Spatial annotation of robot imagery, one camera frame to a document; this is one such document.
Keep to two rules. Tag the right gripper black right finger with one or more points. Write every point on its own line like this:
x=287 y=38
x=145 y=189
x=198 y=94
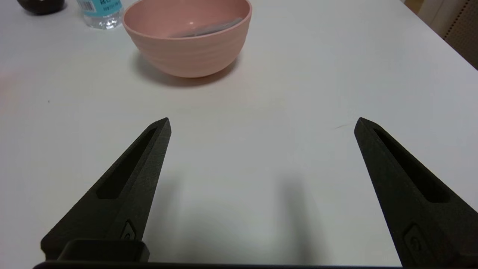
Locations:
x=410 y=198

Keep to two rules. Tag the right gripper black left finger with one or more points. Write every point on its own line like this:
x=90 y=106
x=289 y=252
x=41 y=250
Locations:
x=123 y=198

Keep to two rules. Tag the pink bowl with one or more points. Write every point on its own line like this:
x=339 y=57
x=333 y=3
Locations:
x=186 y=56

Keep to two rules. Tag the blue-capped clear water bottle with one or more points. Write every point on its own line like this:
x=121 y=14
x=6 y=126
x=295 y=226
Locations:
x=101 y=15

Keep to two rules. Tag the small black glass jar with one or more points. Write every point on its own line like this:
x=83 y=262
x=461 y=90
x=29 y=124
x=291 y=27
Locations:
x=41 y=5

